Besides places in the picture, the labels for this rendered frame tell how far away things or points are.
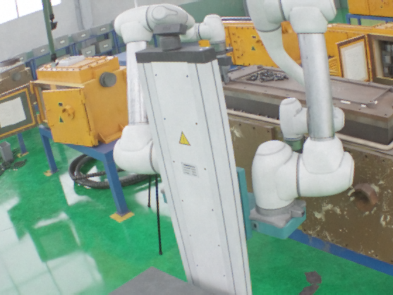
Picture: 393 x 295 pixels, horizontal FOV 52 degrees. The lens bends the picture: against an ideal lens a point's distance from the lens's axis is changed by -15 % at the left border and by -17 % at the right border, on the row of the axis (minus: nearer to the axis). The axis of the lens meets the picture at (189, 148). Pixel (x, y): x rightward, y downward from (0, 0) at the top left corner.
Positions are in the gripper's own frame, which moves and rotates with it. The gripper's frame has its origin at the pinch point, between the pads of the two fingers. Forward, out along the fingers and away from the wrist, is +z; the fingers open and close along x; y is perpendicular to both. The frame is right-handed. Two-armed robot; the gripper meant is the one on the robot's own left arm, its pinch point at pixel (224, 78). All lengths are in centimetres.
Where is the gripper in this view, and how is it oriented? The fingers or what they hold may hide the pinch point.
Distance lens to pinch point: 258.4
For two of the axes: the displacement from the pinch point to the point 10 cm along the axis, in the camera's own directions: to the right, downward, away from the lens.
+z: 1.8, 9.1, 3.7
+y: -7.6, 3.7, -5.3
